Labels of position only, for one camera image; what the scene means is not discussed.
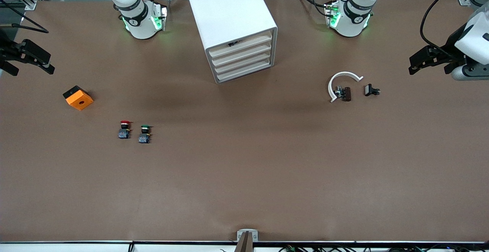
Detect red push button switch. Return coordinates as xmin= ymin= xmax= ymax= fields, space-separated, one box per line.
xmin=118 ymin=120 xmax=132 ymax=140

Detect white plastic drawer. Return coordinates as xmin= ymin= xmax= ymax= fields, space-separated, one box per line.
xmin=212 ymin=49 xmax=274 ymax=77
xmin=209 ymin=31 xmax=274 ymax=60
xmin=214 ymin=57 xmax=275 ymax=84
xmin=210 ymin=40 xmax=274 ymax=69

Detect white drawer cabinet housing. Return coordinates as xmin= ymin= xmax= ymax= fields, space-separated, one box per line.
xmin=185 ymin=0 xmax=279 ymax=85

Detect orange box with black base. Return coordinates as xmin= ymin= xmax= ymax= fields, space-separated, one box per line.
xmin=63 ymin=85 xmax=94 ymax=111

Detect white curved plastic piece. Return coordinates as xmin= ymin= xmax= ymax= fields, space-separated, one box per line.
xmin=328 ymin=71 xmax=364 ymax=103

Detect brown small electrical component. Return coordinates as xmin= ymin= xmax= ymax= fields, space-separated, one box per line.
xmin=335 ymin=86 xmax=352 ymax=102

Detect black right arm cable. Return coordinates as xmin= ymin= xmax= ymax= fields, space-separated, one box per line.
xmin=0 ymin=0 xmax=49 ymax=34

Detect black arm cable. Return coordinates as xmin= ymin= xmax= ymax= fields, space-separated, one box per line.
xmin=0 ymin=0 xmax=49 ymax=34
xmin=419 ymin=0 xmax=478 ymax=59

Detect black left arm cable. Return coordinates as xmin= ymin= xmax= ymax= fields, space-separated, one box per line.
xmin=419 ymin=0 xmax=478 ymax=59

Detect green push button switch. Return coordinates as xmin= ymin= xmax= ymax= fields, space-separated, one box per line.
xmin=138 ymin=125 xmax=152 ymax=144

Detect white table edge rail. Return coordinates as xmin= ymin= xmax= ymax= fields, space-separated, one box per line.
xmin=0 ymin=241 xmax=489 ymax=252

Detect black cable bundle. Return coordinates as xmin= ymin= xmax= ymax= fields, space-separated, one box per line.
xmin=279 ymin=244 xmax=489 ymax=252

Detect grey metal table bracket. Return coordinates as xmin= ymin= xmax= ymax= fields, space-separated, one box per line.
xmin=237 ymin=229 xmax=259 ymax=252

